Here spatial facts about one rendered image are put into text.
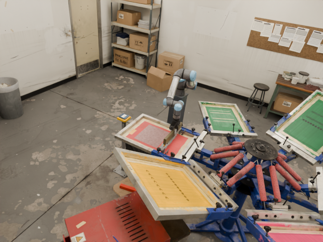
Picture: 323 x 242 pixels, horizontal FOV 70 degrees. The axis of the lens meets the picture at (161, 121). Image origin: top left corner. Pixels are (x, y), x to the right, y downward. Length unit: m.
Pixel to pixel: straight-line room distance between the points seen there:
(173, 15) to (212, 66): 1.60
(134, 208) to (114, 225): 0.19
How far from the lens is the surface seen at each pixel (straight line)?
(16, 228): 3.30
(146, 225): 1.76
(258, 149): 2.29
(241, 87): 6.20
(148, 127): 2.84
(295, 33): 5.78
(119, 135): 2.64
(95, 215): 1.81
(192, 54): 6.33
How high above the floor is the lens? 2.59
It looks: 33 degrees down
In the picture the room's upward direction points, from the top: 7 degrees clockwise
